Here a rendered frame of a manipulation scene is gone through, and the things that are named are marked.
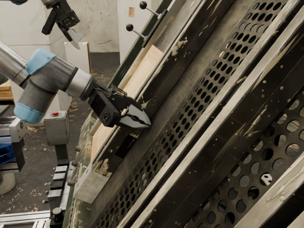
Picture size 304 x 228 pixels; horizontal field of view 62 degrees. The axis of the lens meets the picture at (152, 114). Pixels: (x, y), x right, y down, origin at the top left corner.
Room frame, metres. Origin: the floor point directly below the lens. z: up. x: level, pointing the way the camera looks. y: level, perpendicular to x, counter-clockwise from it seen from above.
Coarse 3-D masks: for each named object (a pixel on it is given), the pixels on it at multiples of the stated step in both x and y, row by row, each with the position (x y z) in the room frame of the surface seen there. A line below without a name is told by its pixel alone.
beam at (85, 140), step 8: (88, 120) 1.37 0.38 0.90; (88, 128) 1.24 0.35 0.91; (80, 136) 1.31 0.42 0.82; (88, 136) 1.15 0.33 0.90; (80, 144) 1.18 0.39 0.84; (88, 144) 1.08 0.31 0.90; (80, 152) 1.07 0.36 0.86; (88, 152) 1.01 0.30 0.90; (80, 160) 0.98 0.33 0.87; (88, 160) 0.95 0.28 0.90; (72, 176) 0.93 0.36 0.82; (80, 176) 0.83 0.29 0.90; (72, 192) 0.79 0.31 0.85; (80, 200) 0.69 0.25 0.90; (80, 208) 0.65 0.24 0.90; (88, 208) 0.67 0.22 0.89; (64, 216) 0.70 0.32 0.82; (80, 216) 0.62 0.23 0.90; (88, 216) 0.63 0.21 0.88; (64, 224) 0.65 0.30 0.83; (80, 224) 0.59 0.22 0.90; (88, 224) 0.60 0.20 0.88
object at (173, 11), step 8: (176, 0) 1.25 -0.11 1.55; (184, 0) 1.26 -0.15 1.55; (168, 8) 1.27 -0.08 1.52; (176, 8) 1.25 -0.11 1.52; (168, 16) 1.24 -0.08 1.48; (160, 24) 1.24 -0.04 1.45; (168, 24) 1.24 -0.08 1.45; (160, 32) 1.24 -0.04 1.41; (152, 40) 1.23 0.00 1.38; (144, 48) 1.23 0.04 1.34; (144, 56) 1.23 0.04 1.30; (136, 64) 1.22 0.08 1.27; (128, 72) 1.22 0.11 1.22; (128, 80) 1.21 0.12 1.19; (120, 88) 1.20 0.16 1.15; (96, 120) 1.22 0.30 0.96; (96, 128) 1.18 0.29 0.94
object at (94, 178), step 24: (216, 0) 0.76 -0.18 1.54; (192, 24) 0.75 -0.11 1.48; (216, 24) 0.76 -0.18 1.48; (168, 48) 0.78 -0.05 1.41; (192, 48) 0.75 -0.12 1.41; (168, 72) 0.74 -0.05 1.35; (144, 96) 0.72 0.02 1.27; (120, 144) 0.71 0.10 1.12; (96, 168) 0.70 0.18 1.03; (96, 192) 0.69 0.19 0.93
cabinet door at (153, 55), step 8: (152, 48) 1.18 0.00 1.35; (152, 56) 1.10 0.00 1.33; (160, 56) 1.00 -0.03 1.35; (144, 64) 1.15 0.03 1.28; (152, 64) 1.03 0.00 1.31; (136, 72) 1.18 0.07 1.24; (144, 72) 1.06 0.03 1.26; (136, 80) 1.10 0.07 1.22; (144, 80) 0.99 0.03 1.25; (128, 88) 1.14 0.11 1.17; (136, 88) 1.03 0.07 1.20; (104, 128) 1.08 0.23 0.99; (112, 128) 0.97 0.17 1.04; (96, 136) 1.11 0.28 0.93; (104, 136) 1.00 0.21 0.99; (96, 144) 1.02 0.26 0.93; (96, 152) 0.95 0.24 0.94
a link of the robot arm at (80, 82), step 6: (78, 72) 0.65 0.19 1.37; (84, 72) 0.66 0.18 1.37; (78, 78) 0.63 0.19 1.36; (84, 78) 0.64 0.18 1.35; (90, 78) 0.66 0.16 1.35; (72, 84) 0.62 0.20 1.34; (78, 84) 0.63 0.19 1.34; (84, 84) 0.63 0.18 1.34; (66, 90) 0.63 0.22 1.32; (72, 90) 0.63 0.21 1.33; (78, 90) 0.63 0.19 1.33; (84, 90) 0.63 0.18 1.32; (78, 96) 0.63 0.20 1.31
